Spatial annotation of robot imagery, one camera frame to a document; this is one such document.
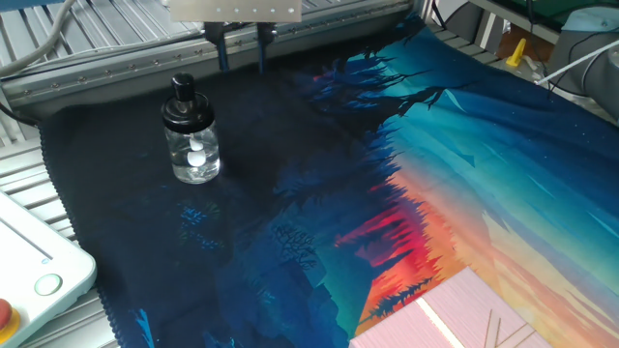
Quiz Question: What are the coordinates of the silver grey gripper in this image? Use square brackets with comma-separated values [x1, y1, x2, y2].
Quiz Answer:
[168, 0, 304, 74]

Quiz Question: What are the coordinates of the black knobbed jar lid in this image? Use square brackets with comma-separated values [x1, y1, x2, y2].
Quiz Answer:
[161, 72, 216, 135]

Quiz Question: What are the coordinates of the clear glass jar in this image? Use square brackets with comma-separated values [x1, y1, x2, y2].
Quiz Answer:
[163, 123, 221, 186]

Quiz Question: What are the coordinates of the colourful landscape printed mat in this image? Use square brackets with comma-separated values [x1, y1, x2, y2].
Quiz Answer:
[38, 14, 619, 348]

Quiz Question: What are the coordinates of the yellow plastic object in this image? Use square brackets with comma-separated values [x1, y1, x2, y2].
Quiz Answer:
[505, 37, 527, 68]

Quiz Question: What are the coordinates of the white teach pendant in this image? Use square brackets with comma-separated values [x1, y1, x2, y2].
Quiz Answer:
[0, 188, 98, 348]

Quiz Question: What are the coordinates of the white zip tie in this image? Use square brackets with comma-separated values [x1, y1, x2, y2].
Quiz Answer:
[534, 41, 619, 86]

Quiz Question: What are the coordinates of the pink gift box with ribbon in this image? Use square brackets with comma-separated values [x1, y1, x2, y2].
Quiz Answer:
[348, 266, 555, 348]

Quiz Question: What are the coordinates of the aluminium table edge rail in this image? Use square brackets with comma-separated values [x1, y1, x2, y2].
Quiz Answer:
[0, 0, 422, 117]

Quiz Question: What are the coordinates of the thick grey cable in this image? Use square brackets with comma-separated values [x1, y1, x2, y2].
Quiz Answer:
[0, 0, 78, 78]

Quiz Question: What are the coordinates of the short black cable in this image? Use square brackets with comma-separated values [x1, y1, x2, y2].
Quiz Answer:
[0, 103, 38, 128]

